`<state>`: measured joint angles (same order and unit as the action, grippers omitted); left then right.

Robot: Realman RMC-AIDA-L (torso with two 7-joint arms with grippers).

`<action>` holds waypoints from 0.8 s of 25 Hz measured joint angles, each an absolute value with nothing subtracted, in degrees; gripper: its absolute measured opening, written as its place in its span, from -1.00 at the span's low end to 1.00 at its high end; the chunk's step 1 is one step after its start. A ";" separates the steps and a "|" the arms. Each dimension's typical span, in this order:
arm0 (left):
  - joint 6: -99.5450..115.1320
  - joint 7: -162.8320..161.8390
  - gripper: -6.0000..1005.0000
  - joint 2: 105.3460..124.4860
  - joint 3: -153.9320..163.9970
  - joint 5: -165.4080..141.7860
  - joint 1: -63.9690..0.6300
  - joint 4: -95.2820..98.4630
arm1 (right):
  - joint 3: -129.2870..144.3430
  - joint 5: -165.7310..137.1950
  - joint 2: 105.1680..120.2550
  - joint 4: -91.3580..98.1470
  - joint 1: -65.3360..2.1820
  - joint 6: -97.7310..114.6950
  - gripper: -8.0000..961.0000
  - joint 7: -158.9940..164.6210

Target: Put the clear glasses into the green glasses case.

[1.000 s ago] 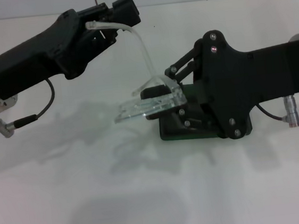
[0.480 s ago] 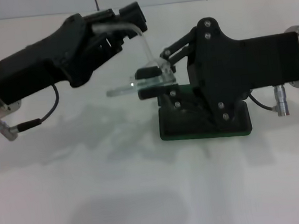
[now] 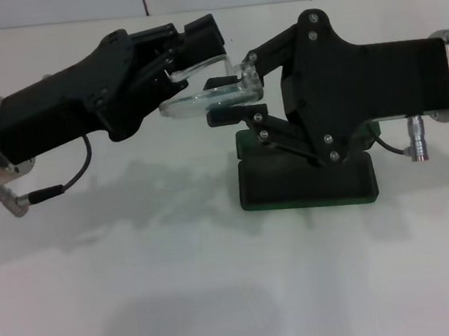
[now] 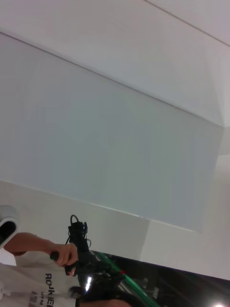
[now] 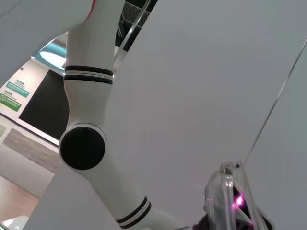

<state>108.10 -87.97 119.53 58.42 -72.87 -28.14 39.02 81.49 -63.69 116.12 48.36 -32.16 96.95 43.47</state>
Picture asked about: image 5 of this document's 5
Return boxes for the clear white glasses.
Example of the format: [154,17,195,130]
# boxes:
[203,39,307,230]

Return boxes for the green wall poster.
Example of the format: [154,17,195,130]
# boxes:
[0,94,22,113]

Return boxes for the teal oval ceiling light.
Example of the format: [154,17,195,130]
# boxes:
[33,39,68,72]

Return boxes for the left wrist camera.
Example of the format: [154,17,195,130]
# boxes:
[230,191,275,230]

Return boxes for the black ceiling grille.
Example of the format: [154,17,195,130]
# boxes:
[116,0,159,52]

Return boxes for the white box device green light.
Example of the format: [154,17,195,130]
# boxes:
[0,215,30,230]

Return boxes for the black wall panel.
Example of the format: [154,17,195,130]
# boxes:
[18,69,71,140]

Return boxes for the grey textured sample panel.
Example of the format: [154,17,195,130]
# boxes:
[2,127,63,173]

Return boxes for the teal wall poster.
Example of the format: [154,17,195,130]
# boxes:
[6,80,31,98]

